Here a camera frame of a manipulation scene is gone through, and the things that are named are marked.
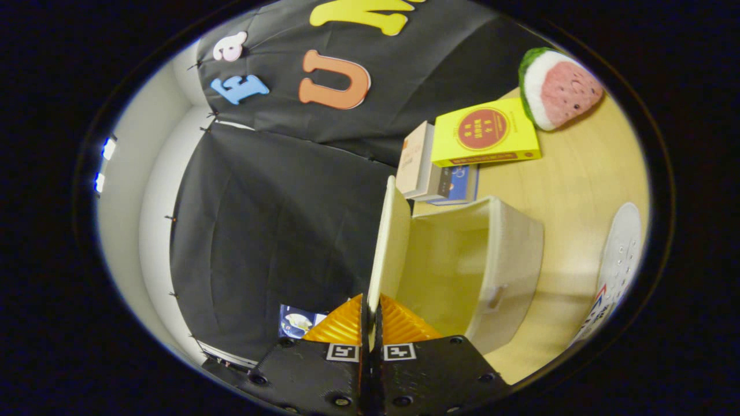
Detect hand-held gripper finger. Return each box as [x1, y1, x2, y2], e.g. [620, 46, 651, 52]
[237, 294, 369, 416]
[370, 294, 512, 416]

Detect cream fabric storage box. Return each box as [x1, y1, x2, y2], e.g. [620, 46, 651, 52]
[367, 175, 545, 356]

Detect white canvas shoe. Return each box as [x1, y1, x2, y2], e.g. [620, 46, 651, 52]
[569, 202, 643, 347]

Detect blue printed card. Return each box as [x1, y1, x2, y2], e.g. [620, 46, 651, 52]
[279, 304, 328, 339]

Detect grey white striped object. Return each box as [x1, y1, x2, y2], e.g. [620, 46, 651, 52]
[197, 340, 259, 372]

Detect blue cover book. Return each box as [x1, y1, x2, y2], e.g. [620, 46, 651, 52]
[416, 164, 480, 207]

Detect beige cover book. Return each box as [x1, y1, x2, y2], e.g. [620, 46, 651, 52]
[396, 120, 435, 197]

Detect yellow book with red emblem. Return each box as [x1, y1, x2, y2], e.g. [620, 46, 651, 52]
[431, 97, 542, 168]

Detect watermelon slice plush toy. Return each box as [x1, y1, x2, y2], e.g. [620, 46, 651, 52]
[518, 47, 605, 132]

